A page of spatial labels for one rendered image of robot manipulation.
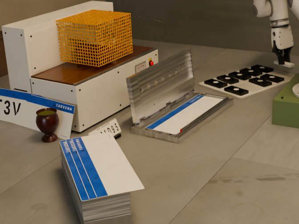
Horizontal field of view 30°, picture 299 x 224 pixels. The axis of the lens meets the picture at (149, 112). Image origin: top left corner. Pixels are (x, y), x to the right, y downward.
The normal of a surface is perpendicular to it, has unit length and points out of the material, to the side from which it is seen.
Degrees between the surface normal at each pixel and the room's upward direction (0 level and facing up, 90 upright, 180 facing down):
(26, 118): 69
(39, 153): 0
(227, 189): 0
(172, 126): 0
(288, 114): 90
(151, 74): 83
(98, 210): 90
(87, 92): 90
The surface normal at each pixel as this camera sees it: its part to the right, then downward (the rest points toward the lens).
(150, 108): 0.82, 0.06
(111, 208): 0.29, 0.34
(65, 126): -0.58, -0.04
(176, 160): -0.04, -0.93
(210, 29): -0.50, 0.34
